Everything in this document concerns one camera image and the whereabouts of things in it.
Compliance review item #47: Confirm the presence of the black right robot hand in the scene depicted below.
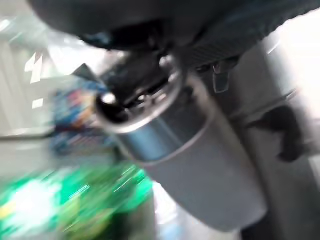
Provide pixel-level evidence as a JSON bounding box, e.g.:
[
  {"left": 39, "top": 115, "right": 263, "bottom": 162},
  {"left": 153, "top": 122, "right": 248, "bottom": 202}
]
[{"left": 27, "top": 0, "right": 320, "bottom": 232}]

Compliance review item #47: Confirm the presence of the Pepsi bottle with globe logo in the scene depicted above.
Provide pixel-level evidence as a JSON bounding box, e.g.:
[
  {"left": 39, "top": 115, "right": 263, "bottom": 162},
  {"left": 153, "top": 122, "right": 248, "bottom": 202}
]
[{"left": 48, "top": 82, "right": 116, "bottom": 157}]

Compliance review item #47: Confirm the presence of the green Sprite bottle yellow cap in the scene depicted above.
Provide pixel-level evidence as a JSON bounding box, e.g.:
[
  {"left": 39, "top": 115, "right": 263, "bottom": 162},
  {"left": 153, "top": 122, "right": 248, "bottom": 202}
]
[{"left": 0, "top": 159, "right": 155, "bottom": 240}]

